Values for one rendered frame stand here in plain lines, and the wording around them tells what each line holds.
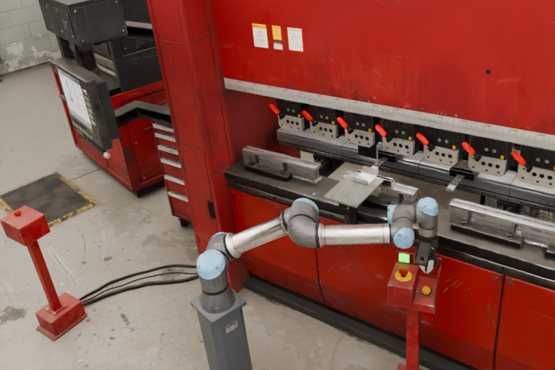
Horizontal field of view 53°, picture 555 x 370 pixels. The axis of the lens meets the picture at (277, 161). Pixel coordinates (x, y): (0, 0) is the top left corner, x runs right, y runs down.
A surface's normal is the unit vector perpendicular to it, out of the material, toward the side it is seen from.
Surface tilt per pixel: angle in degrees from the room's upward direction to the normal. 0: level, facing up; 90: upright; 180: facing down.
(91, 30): 90
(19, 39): 90
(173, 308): 0
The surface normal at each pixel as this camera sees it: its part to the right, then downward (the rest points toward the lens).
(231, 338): 0.63, 0.32
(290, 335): -0.10, -0.87
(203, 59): 0.80, 0.21
